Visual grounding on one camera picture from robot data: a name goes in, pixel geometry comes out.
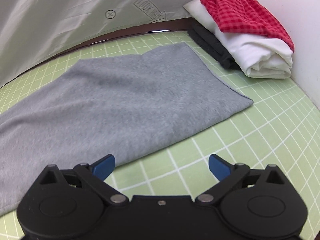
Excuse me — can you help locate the grey knit garment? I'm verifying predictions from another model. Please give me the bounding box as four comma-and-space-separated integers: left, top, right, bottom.
1, 42, 253, 215

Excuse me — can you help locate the red checkered folded garment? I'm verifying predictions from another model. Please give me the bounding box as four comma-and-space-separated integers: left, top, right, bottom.
200, 0, 295, 51

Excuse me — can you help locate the white folded garment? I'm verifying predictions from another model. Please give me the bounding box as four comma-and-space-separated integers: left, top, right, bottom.
183, 0, 293, 79

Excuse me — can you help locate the black folded garment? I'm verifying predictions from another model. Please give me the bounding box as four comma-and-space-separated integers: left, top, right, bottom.
187, 22, 240, 70

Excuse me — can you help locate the green grid cutting mat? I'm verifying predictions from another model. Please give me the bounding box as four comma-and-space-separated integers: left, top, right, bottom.
1, 32, 319, 239

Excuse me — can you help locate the grey fabric storage bag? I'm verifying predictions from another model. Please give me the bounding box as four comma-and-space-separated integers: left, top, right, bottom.
1, 0, 192, 85

